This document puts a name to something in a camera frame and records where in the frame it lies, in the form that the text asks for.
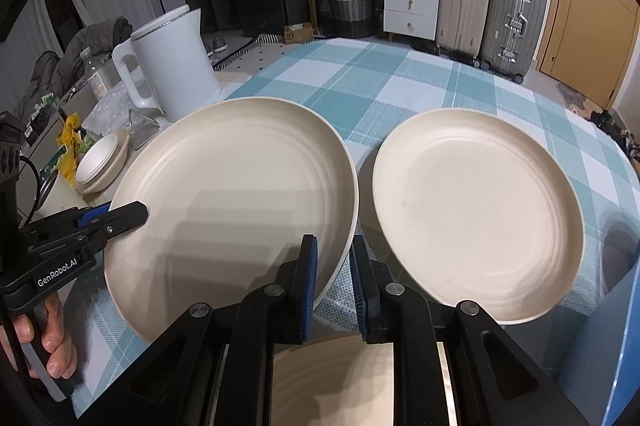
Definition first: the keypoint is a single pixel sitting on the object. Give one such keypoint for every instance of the cream plate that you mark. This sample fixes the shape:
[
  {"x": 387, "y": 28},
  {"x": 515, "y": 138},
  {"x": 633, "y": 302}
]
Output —
[
  {"x": 231, "y": 190},
  {"x": 337, "y": 380},
  {"x": 476, "y": 209}
]

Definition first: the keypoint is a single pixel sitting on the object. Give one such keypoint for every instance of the beige suitcase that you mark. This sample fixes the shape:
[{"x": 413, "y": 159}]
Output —
[{"x": 460, "y": 26}]

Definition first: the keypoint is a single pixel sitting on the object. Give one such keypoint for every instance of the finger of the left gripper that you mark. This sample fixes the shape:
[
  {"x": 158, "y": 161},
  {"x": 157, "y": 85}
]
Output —
[
  {"x": 92, "y": 213},
  {"x": 116, "y": 222}
]

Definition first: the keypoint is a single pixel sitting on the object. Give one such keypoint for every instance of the clear plastic bottle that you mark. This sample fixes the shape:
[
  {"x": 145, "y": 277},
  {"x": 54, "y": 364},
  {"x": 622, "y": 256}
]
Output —
[{"x": 98, "y": 73}]

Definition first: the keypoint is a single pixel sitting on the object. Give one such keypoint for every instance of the blue bowl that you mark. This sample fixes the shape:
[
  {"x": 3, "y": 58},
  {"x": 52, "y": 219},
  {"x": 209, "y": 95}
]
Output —
[{"x": 621, "y": 312}]

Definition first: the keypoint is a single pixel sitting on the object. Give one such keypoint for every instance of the silver suitcase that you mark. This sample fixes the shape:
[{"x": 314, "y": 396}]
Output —
[{"x": 511, "y": 34}]

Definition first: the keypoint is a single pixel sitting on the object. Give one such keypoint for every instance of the wooden door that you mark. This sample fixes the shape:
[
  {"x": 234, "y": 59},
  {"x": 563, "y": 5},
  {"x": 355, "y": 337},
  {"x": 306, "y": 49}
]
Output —
[{"x": 588, "y": 44}]

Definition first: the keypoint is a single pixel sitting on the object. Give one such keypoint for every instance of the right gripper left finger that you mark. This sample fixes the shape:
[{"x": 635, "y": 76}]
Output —
[{"x": 280, "y": 312}]

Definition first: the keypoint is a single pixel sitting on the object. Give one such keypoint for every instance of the woven laundry basket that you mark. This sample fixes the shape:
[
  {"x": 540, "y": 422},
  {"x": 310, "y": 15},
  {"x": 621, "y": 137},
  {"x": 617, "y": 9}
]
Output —
[{"x": 352, "y": 19}]

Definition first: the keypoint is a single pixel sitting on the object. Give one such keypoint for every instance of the white electric kettle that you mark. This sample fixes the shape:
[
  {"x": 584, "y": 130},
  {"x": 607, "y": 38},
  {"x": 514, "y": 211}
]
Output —
[{"x": 164, "y": 65}]

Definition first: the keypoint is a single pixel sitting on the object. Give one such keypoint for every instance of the checkered teal tablecloth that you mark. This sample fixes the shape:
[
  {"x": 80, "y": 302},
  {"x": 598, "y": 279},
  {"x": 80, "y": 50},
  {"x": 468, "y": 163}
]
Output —
[{"x": 366, "y": 89}]

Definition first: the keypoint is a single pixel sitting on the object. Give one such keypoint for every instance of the person's left hand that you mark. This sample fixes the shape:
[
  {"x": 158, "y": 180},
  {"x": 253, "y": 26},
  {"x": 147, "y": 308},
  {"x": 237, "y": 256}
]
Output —
[{"x": 62, "y": 362}]

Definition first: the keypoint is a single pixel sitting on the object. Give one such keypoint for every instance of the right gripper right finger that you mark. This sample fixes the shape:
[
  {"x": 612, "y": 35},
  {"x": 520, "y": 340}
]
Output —
[{"x": 387, "y": 310}]

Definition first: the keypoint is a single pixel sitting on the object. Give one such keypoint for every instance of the small cream lidded bowl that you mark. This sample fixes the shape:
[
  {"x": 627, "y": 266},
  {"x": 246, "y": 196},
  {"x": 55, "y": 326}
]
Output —
[{"x": 102, "y": 163}]

